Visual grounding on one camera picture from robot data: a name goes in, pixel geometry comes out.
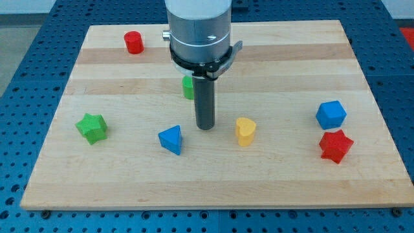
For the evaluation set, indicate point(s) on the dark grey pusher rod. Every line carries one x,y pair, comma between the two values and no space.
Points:
203,93

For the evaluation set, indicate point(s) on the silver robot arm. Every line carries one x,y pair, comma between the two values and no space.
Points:
199,43

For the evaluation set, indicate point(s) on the yellow heart block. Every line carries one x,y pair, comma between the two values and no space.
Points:
245,130

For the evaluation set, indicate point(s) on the green star block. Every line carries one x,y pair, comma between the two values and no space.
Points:
92,127

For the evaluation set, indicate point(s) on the red star block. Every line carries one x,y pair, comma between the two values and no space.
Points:
335,145

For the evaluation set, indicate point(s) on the green block behind rod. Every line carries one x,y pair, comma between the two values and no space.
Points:
187,87

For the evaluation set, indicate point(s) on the blue triangle block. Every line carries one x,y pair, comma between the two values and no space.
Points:
171,139

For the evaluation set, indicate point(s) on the red cylinder block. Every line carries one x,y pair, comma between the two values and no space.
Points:
134,43

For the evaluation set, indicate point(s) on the wooden board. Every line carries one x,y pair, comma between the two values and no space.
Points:
284,72

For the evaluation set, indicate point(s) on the blue hexagon block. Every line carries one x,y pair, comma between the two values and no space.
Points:
331,115

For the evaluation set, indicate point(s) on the red object at edge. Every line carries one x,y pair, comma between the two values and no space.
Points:
408,34

